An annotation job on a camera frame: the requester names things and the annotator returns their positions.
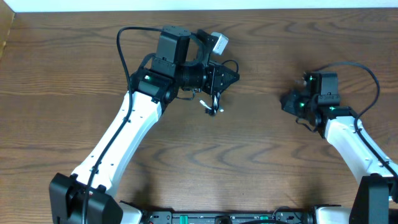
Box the black USB cable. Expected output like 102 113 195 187
206 58 240 117

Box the white USB cable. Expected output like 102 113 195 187
198 95 224 114

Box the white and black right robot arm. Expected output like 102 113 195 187
280 72 397 223

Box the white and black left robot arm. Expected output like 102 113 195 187
49 26 239 223

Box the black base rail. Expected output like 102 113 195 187
139 208 316 224

